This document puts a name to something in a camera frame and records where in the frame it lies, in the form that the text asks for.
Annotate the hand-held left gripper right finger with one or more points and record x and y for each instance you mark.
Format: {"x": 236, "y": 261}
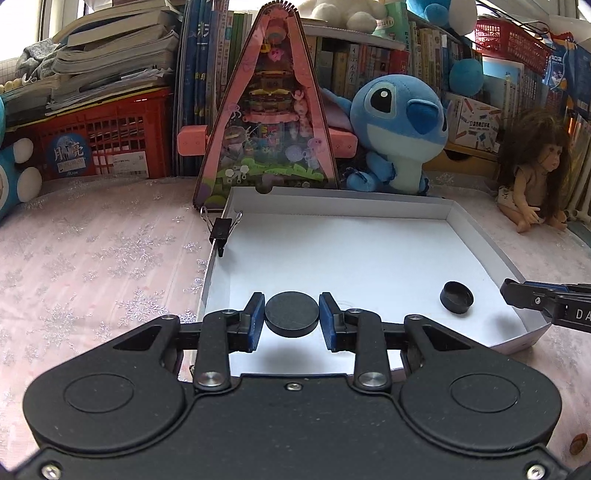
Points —
{"x": 328, "y": 325}

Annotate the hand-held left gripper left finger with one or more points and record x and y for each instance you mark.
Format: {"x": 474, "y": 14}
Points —
{"x": 253, "y": 325}

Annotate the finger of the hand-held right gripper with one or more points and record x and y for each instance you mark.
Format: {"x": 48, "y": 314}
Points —
{"x": 526, "y": 296}
{"x": 549, "y": 287}

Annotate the small black round cap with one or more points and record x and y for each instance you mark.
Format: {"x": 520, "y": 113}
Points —
{"x": 457, "y": 299}

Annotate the white cardboard tray box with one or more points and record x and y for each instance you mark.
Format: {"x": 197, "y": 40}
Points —
{"x": 369, "y": 258}

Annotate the black binder clip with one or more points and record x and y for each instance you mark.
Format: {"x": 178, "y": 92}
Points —
{"x": 220, "y": 229}

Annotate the brown-haired baby doll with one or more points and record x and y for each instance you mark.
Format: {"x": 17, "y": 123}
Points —
{"x": 531, "y": 184}

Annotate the copper coin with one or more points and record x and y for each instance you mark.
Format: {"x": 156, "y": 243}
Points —
{"x": 580, "y": 445}

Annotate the wooden drawer box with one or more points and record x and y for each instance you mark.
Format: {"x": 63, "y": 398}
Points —
{"x": 455, "y": 161}

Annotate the printed white cardboard box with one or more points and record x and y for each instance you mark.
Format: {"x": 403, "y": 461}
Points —
{"x": 471, "y": 122}

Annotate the pink triangular toy box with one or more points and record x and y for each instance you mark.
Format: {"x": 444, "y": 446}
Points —
{"x": 272, "y": 115}

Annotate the blue alien plush toy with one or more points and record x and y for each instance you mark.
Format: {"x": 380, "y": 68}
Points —
{"x": 392, "y": 120}

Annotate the blue printed packet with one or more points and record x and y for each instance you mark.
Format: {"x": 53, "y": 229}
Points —
{"x": 565, "y": 64}

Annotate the blue plush ball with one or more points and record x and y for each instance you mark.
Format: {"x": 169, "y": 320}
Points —
{"x": 466, "y": 77}

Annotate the red plastic crate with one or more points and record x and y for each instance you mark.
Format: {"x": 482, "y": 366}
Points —
{"x": 115, "y": 124}

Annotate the red mesh basket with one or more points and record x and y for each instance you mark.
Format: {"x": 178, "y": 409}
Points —
{"x": 512, "y": 41}

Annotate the set of blue upright books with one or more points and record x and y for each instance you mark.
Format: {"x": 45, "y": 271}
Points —
{"x": 203, "y": 69}

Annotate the row of shelf books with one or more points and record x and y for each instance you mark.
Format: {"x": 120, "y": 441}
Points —
{"x": 341, "y": 60}

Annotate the blue round-footed plush toy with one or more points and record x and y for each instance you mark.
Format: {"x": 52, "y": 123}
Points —
{"x": 18, "y": 175}

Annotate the blue and white plush toy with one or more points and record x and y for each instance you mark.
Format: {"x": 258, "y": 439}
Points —
{"x": 438, "y": 11}

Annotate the stack of lying books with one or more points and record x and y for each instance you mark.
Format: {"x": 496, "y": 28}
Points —
{"x": 115, "y": 50}

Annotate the grey cloth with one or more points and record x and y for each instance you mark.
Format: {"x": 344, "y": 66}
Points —
{"x": 37, "y": 60}

